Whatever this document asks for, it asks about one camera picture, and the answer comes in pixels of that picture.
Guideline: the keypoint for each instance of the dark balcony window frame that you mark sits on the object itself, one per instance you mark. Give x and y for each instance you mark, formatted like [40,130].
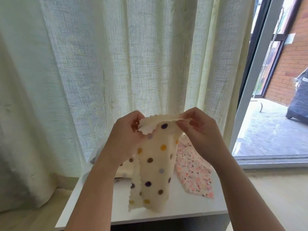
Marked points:
[275,53]

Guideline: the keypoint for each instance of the white linen curtain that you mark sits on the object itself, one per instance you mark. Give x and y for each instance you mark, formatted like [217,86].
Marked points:
[120,50]

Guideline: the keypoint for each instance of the person's left hand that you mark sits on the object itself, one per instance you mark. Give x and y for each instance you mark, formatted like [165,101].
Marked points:
[120,139]

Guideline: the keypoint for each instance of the person's left forearm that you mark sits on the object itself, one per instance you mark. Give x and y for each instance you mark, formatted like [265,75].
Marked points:
[91,199]

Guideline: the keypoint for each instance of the person's right hand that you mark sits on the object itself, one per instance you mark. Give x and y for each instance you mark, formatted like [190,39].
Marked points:
[204,134]

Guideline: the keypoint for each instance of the person's right forearm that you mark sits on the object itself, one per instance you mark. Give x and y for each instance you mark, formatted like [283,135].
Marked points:
[250,197]

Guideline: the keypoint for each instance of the dark blue tarpaulin cover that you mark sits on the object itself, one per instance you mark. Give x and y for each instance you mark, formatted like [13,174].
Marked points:
[299,101]

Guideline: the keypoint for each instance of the pink floral cloths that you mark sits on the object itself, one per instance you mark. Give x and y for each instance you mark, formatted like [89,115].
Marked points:
[195,175]

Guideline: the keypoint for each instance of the white sliding door frame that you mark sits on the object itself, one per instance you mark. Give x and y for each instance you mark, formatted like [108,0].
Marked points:
[250,74]

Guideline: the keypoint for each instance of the white table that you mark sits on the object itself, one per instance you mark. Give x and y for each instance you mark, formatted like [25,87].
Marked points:
[187,204]

